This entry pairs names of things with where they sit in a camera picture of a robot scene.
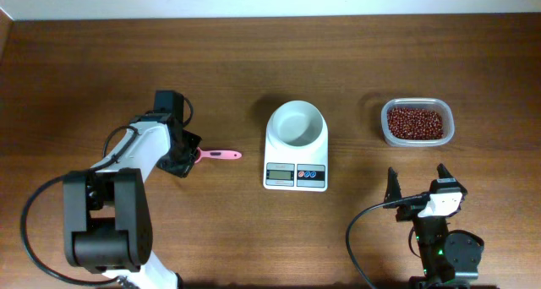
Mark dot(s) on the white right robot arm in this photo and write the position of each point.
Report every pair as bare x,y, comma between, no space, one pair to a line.
450,259

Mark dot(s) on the clear plastic bean container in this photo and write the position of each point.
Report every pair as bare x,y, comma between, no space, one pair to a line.
432,104

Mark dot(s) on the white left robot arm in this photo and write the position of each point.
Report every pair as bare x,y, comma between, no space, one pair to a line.
107,226

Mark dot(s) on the white digital kitchen scale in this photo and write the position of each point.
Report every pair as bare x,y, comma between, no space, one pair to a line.
296,169

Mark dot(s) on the white round bowl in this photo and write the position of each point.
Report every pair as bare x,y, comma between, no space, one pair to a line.
297,124

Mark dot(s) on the red beans in container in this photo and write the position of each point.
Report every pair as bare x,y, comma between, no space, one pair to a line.
415,123

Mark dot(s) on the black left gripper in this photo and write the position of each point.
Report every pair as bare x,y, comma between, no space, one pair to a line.
183,170

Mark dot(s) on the pink measuring scoop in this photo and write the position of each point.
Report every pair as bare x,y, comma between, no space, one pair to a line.
217,155

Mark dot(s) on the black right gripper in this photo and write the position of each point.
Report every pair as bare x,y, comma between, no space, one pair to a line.
411,211

